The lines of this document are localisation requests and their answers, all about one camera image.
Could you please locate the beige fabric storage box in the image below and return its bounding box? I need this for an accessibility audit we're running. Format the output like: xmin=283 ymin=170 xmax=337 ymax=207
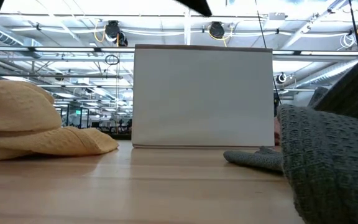
xmin=131 ymin=44 xmax=275 ymax=149

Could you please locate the grey waffle towel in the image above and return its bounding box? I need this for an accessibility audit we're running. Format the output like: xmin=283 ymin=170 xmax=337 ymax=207
xmin=223 ymin=49 xmax=358 ymax=224

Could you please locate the yellow towel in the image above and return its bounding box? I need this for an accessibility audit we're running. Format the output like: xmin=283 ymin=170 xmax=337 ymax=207
xmin=0 ymin=77 xmax=120 ymax=163

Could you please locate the black ceiling cable reel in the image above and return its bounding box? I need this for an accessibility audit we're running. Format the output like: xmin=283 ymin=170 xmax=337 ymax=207
xmin=275 ymin=72 xmax=288 ymax=85
xmin=208 ymin=21 xmax=226 ymax=40
xmin=104 ymin=20 xmax=129 ymax=47

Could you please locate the thin black hanging cable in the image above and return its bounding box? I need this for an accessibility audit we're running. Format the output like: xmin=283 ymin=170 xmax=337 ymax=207
xmin=254 ymin=0 xmax=282 ymax=105

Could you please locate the taut black cable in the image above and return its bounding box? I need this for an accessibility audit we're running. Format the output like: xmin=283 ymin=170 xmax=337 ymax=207
xmin=348 ymin=0 xmax=358 ymax=59

